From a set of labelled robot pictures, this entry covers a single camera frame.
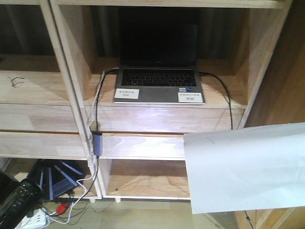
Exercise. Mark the white paper sheet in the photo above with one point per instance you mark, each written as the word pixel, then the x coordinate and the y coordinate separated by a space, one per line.
pixel 259 167

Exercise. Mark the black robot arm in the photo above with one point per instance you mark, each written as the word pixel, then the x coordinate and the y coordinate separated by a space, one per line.
pixel 17 198

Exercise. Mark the white label sticker right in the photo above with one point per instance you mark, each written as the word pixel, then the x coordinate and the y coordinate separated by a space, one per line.
pixel 185 97

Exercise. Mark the white label sticker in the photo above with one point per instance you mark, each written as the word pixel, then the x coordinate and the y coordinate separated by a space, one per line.
pixel 126 93
pixel 185 97

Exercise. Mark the white label sticker left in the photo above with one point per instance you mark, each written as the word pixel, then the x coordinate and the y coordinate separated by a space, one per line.
pixel 126 93

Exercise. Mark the grey usb hub adapter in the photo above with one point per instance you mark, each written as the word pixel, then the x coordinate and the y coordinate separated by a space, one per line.
pixel 97 143

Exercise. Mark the grey open laptop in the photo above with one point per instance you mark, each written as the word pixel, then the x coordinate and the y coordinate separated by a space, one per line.
pixel 158 53

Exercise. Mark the wooden shelf unit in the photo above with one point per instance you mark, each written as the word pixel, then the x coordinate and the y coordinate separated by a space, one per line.
pixel 45 99

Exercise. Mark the blue black wifi router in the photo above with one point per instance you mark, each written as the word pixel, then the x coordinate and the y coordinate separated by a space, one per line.
pixel 57 177

